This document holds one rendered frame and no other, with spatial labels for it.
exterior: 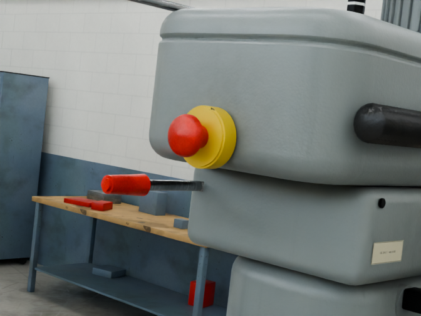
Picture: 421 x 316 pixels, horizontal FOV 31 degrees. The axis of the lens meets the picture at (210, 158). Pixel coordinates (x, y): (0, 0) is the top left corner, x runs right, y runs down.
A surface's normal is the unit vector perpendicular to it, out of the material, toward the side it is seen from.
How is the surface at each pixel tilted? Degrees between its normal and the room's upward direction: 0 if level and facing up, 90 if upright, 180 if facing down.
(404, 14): 90
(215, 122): 90
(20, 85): 90
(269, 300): 90
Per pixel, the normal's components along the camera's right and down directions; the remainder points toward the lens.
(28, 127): 0.73, 0.12
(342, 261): -0.67, -0.04
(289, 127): -0.43, 0.00
